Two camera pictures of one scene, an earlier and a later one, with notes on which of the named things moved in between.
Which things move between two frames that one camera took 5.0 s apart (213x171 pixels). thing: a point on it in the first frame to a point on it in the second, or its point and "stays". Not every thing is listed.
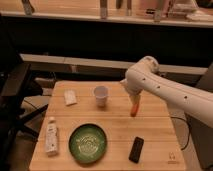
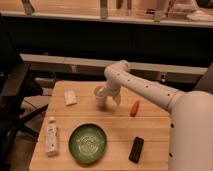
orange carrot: [134, 110] stays
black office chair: [16, 84] stays
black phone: [136, 149] stays
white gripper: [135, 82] to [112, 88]
